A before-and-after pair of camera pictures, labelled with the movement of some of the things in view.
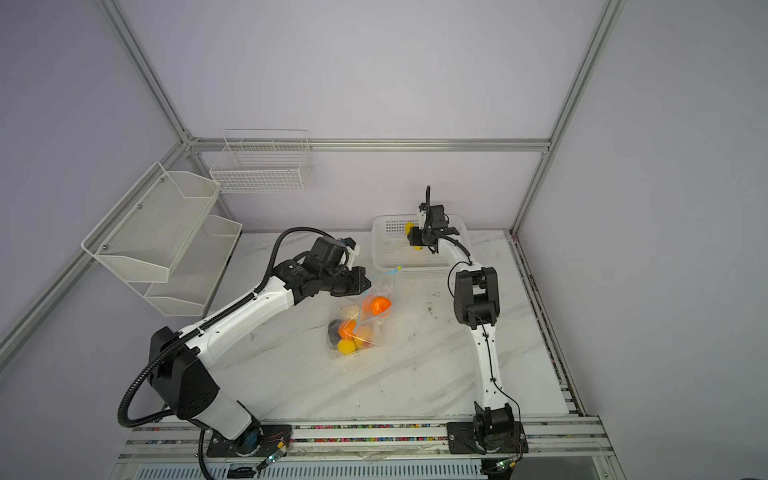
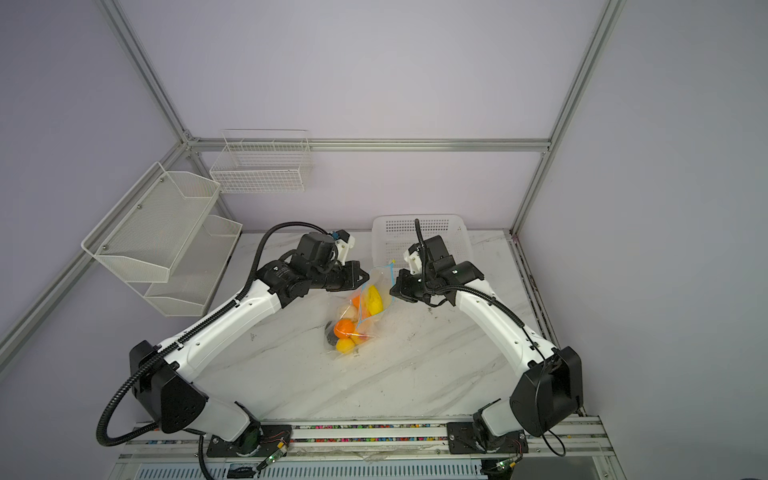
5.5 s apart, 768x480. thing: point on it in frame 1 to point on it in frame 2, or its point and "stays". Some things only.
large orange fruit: (346, 329) stays
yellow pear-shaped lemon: (346, 346) stays
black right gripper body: (420, 237) to (422, 285)
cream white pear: (349, 311) stays
